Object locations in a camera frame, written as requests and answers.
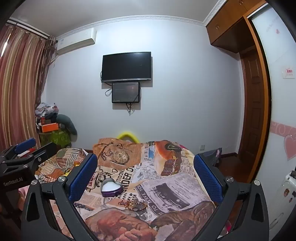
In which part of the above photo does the white air conditioner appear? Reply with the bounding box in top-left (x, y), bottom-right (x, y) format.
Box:
top-left (56, 28), bottom-right (97, 55)

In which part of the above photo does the orange box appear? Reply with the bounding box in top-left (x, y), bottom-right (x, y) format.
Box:
top-left (40, 123), bottom-right (60, 133)

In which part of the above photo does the newspaper print blanket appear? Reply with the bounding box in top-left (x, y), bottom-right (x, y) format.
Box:
top-left (35, 138), bottom-right (222, 241)

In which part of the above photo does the black wall television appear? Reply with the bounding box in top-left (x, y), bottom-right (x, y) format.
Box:
top-left (102, 52), bottom-right (152, 83)

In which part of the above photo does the white sliding wardrobe door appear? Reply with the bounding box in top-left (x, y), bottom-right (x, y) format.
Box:
top-left (251, 5), bottom-right (296, 232)

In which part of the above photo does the curtain rod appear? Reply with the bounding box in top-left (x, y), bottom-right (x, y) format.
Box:
top-left (6, 19), bottom-right (50, 39)

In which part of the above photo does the red label sticker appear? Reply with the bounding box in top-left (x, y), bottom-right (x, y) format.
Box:
top-left (282, 66), bottom-right (296, 79)

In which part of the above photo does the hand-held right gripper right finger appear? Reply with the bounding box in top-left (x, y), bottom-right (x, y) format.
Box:
top-left (194, 152), bottom-right (270, 241)

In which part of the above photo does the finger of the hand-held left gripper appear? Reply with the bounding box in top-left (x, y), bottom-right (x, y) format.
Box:
top-left (5, 142), bottom-right (57, 168)
top-left (0, 138), bottom-right (37, 163)

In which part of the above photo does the white appliance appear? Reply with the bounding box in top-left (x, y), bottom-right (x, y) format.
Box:
top-left (274, 170), bottom-right (296, 223)

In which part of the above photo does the dark bag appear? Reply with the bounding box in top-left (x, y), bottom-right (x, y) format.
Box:
top-left (203, 148), bottom-right (223, 168)

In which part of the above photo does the green patterned box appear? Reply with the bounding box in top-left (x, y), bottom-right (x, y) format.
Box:
top-left (39, 128), bottom-right (72, 149)

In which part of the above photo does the wooden overhead cabinet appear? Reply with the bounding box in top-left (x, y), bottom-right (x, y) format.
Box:
top-left (206, 0), bottom-right (267, 54)

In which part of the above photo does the striped red curtain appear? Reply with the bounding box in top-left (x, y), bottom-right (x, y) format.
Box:
top-left (0, 22), bottom-right (57, 151)

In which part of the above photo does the wooden door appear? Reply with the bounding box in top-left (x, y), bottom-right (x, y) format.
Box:
top-left (239, 46), bottom-right (267, 183)

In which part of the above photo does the yellow hoop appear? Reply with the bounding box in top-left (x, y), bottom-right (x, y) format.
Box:
top-left (117, 131), bottom-right (140, 143)

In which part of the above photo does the pile of clothes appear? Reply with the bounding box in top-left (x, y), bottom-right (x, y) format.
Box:
top-left (35, 103), bottom-right (60, 127)

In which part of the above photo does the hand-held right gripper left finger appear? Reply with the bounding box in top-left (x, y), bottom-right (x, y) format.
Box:
top-left (21, 153), bottom-right (99, 241)

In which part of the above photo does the small black wall monitor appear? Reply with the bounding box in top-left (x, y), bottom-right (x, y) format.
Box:
top-left (112, 82), bottom-right (141, 103)

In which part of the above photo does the black hanging cable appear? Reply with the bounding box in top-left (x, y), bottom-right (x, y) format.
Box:
top-left (125, 102), bottom-right (136, 115)

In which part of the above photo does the gold ring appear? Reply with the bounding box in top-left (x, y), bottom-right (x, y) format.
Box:
top-left (128, 202), bottom-right (149, 212)

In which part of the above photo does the purple heart-shaped tin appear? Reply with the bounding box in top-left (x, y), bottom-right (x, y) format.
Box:
top-left (100, 178), bottom-right (123, 198)

